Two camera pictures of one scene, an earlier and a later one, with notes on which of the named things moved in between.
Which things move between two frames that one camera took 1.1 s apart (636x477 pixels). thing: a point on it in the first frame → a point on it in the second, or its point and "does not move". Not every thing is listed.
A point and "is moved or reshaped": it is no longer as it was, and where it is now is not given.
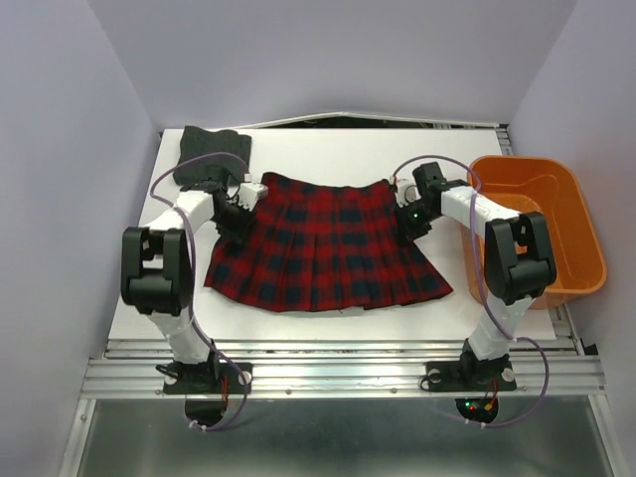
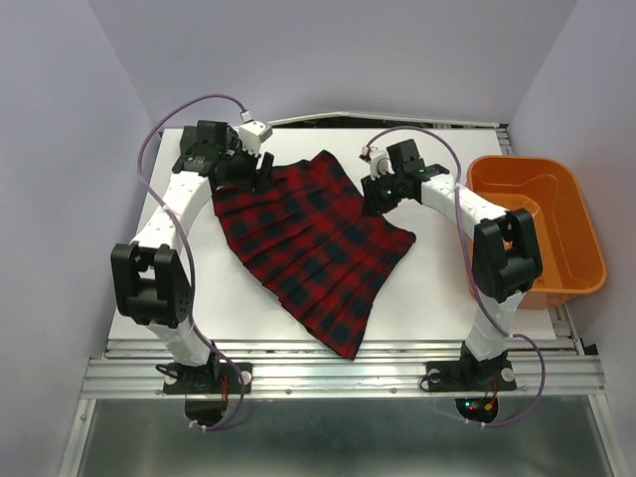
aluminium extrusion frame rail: x=344 y=368 does not move
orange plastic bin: x=548 y=187 does not move
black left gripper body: x=233 y=223 → x=241 y=168
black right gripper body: x=412 y=220 → x=391 y=190
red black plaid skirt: x=326 y=244 is moved or reshaped
